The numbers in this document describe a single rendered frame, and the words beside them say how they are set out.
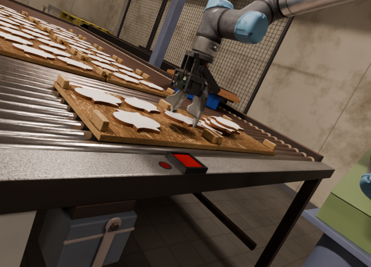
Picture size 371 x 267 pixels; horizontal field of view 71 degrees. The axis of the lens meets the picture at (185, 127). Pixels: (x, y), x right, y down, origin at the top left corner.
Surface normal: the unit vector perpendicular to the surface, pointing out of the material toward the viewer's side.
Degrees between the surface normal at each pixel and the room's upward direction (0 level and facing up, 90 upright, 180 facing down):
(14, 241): 90
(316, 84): 90
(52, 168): 0
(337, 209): 90
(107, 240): 90
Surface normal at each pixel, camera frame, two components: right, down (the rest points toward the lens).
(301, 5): -0.54, 0.82
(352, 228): -0.69, -0.11
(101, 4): 0.55, 0.44
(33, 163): 0.39, -0.89
